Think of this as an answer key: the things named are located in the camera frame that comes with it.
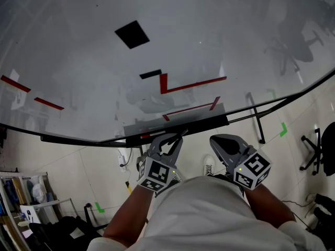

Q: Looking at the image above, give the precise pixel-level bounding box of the person's right forearm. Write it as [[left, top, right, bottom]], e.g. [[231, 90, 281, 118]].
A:
[[244, 184, 296, 229]]

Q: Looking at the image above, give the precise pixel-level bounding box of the white printed box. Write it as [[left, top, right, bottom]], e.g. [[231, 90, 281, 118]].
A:
[[19, 204, 41, 223]]

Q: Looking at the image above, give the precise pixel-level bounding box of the black power cable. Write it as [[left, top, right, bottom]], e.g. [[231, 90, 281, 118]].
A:
[[119, 147, 133, 167]]

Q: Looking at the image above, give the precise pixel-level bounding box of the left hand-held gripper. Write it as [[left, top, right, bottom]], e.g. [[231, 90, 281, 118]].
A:
[[136, 134, 184, 192]]

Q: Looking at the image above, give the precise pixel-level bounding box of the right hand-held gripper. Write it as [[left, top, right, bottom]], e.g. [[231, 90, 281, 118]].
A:
[[209, 134, 272, 191]]

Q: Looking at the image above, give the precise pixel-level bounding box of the black office chair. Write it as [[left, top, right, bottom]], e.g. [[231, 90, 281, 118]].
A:
[[299, 121, 335, 177], [28, 202, 108, 251]]

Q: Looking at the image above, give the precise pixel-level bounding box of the black equipment bag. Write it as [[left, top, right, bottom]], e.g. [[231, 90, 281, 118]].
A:
[[312, 193, 335, 235]]

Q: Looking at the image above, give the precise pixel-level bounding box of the person's left forearm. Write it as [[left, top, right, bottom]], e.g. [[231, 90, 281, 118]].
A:
[[103, 184, 155, 248]]

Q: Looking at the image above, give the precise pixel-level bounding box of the grey metal shelf rack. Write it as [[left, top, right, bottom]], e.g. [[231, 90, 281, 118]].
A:
[[0, 170, 79, 251]]

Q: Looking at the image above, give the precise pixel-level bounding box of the white power strip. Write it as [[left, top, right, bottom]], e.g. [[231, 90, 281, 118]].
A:
[[117, 154, 127, 173]]

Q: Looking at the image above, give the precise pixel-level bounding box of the white plastic bag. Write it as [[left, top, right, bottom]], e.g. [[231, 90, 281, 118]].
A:
[[31, 183, 48, 203]]

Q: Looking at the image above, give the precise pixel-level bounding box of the red tape strip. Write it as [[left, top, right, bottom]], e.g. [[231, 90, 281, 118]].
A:
[[0, 75, 31, 93], [33, 97, 65, 111]]

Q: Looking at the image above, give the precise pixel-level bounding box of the white paper slip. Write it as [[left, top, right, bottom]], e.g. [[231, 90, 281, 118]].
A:
[[69, 227, 85, 239]]

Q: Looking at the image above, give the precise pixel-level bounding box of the person's right white shoe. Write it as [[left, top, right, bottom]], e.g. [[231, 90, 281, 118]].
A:
[[203, 154, 216, 177]]

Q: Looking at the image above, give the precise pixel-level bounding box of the person's white shirt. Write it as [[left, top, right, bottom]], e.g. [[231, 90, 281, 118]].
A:
[[86, 176, 327, 251]]

